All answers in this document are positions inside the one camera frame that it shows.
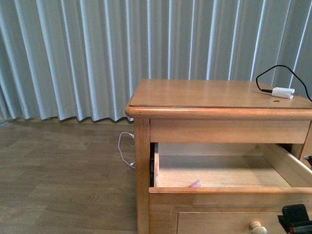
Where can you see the pink marker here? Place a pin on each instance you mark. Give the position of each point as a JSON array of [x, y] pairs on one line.
[[195, 184]]

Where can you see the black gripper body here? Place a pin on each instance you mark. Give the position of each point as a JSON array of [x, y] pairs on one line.
[[295, 219]]

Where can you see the wooden nightstand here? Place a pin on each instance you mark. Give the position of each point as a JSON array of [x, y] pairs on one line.
[[211, 111]]

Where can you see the drawer knob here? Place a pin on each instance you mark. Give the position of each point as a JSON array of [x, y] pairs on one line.
[[257, 228]]

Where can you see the wooden drawer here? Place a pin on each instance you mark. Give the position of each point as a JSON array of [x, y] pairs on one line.
[[240, 184]]

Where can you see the white charger box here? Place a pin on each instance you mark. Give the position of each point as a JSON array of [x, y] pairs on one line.
[[280, 92]]

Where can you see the grey pleated curtain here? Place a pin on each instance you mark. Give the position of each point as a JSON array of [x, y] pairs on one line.
[[85, 58]]

